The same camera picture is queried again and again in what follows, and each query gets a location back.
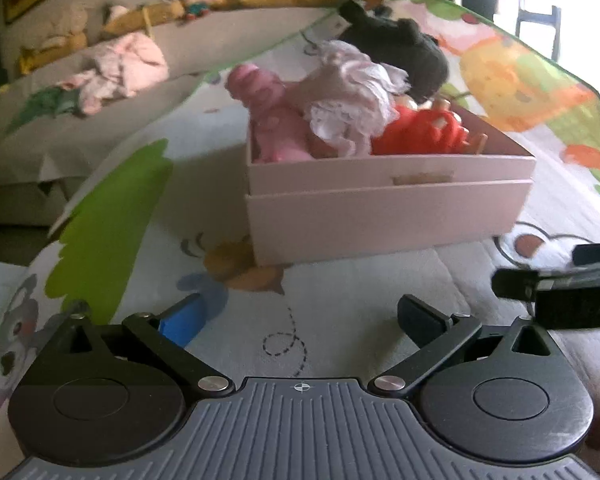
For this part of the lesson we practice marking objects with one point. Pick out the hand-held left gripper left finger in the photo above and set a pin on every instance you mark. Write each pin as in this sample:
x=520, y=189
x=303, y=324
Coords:
x=180, y=320

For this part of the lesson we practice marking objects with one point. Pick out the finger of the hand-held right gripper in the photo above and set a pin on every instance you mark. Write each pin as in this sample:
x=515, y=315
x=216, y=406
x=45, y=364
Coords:
x=597, y=254
x=515, y=284

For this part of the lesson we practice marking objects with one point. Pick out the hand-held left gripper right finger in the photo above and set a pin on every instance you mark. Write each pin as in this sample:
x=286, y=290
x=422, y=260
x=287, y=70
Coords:
x=420, y=317

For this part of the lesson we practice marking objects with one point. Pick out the pale cardboard box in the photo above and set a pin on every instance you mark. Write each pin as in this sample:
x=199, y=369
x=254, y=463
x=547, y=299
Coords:
x=330, y=175

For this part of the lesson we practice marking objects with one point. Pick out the red plush toy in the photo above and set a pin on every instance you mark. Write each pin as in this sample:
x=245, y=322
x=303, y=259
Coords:
x=415, y=132

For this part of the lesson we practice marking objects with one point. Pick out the pink plush toy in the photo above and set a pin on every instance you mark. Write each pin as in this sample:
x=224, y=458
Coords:
x=275, y=125

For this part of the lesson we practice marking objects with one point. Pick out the black plush toy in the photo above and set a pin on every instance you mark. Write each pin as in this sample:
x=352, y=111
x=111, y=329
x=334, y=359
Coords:
x=405, y=45

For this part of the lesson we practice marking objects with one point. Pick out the printed play mat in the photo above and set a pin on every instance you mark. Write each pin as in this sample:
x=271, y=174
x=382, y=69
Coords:
x=355, y=310

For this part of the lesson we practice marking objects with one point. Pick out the grey sofa bed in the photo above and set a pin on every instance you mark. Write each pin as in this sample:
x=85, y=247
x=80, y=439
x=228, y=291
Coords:
x=30, y=135

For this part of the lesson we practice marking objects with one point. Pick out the black window railing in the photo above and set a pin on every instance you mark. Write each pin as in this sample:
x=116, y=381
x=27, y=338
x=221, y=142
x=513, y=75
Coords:
x=535, y=15

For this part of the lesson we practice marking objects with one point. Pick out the green cloth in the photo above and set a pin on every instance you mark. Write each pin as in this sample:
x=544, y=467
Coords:
x=45, y=102

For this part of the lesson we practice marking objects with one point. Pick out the pink clothes heap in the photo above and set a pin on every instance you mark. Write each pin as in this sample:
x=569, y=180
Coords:
x=130, y=60

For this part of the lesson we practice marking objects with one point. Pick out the beige plush on sofa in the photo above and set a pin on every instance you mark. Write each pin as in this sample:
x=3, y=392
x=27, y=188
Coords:
x=40, y=55

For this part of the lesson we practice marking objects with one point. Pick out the long yellow pillow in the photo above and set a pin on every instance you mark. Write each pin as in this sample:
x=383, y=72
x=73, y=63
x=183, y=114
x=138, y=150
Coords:
x=145, y=17

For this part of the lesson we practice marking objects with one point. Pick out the small colourful doll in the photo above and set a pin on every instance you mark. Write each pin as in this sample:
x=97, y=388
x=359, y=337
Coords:
x=197, y=5

